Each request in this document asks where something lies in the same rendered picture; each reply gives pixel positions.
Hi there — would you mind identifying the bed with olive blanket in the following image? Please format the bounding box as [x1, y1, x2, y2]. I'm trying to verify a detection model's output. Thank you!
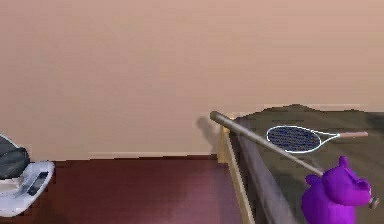
[217, 103, 384, 224]

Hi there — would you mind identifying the white desk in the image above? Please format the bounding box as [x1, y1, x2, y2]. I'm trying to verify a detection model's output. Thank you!
[0, 133, 56, 218]

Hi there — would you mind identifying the dark grey bag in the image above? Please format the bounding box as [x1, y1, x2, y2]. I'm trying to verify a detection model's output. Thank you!
[0, 135, 31, 180]

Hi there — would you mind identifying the white tennis racket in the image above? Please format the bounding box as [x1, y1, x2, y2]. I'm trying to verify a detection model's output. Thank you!
[265, 125, 369, 155]

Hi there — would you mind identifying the black phone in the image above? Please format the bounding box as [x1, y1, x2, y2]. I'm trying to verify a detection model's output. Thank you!
[26, 171, 50, 197]

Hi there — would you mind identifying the purple teddy bear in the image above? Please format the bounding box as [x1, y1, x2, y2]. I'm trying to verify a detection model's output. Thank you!
[301, 155, 373, 224]

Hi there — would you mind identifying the grey baseball bat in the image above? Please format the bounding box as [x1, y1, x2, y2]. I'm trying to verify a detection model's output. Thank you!
[209, 110, 380, 210]

